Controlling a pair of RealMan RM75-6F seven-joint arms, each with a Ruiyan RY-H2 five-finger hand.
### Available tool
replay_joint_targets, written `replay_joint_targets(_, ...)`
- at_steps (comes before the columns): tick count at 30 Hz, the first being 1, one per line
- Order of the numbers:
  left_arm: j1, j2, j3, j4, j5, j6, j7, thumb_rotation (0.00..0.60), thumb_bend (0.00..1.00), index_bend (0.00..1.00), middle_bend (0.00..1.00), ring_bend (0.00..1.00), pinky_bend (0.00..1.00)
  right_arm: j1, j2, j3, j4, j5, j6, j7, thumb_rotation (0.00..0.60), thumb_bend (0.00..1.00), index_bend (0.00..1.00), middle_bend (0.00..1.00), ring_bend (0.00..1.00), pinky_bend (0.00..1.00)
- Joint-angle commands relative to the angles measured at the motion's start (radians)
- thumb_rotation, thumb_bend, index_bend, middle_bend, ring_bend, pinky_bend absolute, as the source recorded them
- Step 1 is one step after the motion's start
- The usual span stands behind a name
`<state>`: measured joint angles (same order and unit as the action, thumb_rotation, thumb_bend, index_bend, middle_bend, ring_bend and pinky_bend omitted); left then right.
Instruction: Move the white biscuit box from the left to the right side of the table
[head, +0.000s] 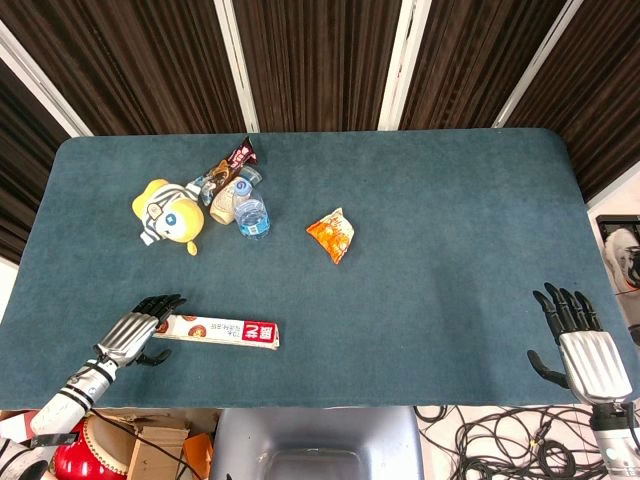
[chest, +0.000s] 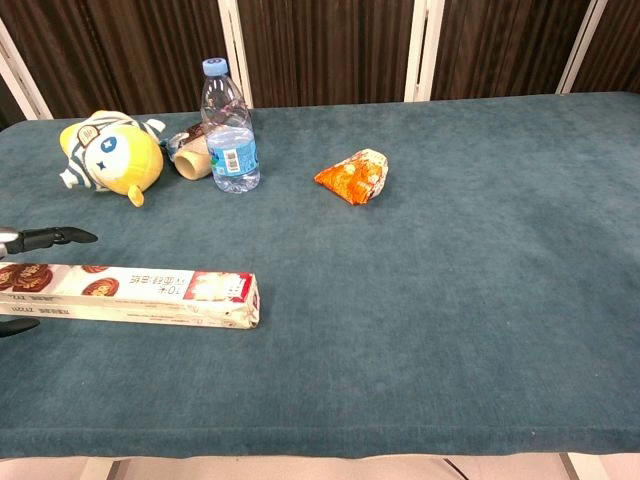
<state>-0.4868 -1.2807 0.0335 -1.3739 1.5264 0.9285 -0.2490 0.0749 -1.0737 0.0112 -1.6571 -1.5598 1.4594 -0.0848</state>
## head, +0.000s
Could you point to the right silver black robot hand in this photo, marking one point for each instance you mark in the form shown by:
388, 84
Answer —
590, 360

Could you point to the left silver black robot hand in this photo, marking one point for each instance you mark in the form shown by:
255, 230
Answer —
125, 334

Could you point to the long white red box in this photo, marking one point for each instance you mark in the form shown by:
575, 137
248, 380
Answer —
220, 331

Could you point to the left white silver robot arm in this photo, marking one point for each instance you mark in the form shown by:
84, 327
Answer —
75, 390

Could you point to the right silver black robot arm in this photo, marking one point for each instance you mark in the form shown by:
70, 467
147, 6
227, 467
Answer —
615, 440

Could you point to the brown cardboard box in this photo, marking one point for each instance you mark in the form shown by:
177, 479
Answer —
160, 442

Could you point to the white sneaker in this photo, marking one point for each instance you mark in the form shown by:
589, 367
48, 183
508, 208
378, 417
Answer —
622, 257

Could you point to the red white drum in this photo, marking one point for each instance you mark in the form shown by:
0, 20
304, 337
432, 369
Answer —
90, 450

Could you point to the yellow striped plush toy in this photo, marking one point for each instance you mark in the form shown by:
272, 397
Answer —
167, 212

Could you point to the beige drink bottle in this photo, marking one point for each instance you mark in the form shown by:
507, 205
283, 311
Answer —
224, 205

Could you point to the brown snack packet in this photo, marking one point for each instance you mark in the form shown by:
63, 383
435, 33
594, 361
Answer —
215, 181

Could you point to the clear plastic water bottle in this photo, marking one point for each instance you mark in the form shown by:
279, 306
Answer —
251, 207

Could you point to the blue felt table mat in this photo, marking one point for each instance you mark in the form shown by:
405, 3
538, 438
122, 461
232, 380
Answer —
320, 270

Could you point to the dark red snack wrapper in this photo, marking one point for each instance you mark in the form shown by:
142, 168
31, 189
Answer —
243, 152

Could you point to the grey plastic bin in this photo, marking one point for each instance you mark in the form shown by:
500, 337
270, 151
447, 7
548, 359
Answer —
315, 442

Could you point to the orange white snack bag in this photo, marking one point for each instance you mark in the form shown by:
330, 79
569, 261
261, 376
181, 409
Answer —
332, 234

